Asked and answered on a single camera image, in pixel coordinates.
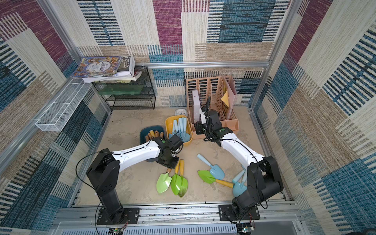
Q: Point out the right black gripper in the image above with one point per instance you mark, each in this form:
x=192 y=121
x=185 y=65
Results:
x=207 y=114

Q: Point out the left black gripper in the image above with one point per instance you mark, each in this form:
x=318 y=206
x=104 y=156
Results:
x=172 y=166

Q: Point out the green shovel yellow handle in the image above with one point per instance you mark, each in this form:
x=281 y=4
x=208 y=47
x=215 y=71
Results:
x=176 y=181
x=207 y=177
x=184 y=181

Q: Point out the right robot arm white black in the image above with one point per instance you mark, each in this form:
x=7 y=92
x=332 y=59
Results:
x=263 y=178

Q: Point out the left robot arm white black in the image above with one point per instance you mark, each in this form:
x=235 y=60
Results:
x=104 y=170

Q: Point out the yellow storage tray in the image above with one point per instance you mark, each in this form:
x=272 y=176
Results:
x=169 y=128

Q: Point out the white box in organizer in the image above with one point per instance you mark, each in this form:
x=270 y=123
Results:
x=196 y=106

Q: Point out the dark teal storage tray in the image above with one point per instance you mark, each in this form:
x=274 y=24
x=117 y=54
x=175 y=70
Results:
x=147 y=130

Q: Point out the white alarm clock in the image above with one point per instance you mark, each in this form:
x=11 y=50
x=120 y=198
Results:
x=181 y=111

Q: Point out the pink folder with yellow paper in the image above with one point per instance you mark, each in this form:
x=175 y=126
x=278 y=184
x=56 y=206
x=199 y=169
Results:
x=229 y=95

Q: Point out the pink desk file organizer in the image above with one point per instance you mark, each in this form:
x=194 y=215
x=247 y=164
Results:
x=209 y=87

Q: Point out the stack of white books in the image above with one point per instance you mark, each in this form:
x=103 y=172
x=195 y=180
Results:
x=125 y=74

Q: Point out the colorful picture book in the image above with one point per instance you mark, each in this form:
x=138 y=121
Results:
x=97 y=67

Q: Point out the black wire shelf rack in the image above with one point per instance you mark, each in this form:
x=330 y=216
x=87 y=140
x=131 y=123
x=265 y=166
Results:
x=129 y=95

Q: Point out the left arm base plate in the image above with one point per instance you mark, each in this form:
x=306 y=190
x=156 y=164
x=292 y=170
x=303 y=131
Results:
x=126 y=215

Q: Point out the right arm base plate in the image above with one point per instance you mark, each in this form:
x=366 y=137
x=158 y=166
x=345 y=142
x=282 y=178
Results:
x=230 y=213

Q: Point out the white wire mesh basket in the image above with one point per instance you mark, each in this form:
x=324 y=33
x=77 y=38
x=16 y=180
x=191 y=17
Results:
x=61 y=110

